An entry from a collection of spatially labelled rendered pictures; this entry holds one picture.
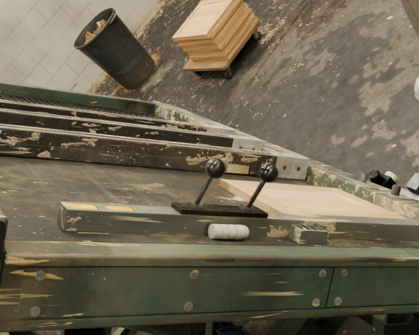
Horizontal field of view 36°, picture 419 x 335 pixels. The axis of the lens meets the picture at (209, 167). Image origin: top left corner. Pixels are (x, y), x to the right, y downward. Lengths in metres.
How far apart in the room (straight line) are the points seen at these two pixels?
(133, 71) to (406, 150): 3.34
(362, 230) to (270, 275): 0.48
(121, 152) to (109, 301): 0.88
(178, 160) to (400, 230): 0.66
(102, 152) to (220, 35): 3.19
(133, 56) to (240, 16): 1.42
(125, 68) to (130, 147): 4.27
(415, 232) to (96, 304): 0.90
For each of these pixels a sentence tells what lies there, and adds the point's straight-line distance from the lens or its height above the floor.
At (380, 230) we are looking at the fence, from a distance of 1.52.
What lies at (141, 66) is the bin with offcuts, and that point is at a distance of 6.07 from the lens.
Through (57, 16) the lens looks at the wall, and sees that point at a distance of 6.96.
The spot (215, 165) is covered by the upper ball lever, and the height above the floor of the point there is 1.54.
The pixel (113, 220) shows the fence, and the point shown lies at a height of 1.60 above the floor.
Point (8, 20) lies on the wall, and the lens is 6.79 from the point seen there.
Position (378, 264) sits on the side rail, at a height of 1.28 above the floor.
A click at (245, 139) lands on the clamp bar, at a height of 0.99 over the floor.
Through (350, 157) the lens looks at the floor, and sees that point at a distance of 3.49.
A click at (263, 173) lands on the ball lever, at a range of 1.24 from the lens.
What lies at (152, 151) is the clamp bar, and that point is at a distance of 1.80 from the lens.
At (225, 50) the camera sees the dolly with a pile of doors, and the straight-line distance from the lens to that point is 4.89.
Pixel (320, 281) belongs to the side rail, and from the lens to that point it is 1.12.
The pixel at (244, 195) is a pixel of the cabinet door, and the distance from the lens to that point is 1.63.
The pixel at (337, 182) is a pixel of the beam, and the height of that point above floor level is 0.90.
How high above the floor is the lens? 2.13
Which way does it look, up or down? 30 degrees down
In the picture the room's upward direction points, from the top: 45 degrees counter-clockwise
